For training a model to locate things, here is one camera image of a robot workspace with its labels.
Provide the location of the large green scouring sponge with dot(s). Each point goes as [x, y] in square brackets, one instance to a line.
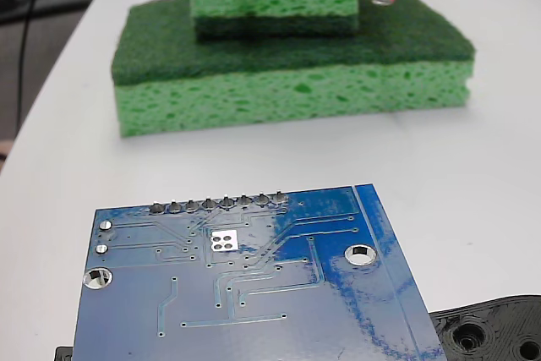
[274, 94]

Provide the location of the blue printed circuit board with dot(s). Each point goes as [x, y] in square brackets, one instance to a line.
[253, 314]

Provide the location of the black plastic mount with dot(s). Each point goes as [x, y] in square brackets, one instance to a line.
[498, 327]

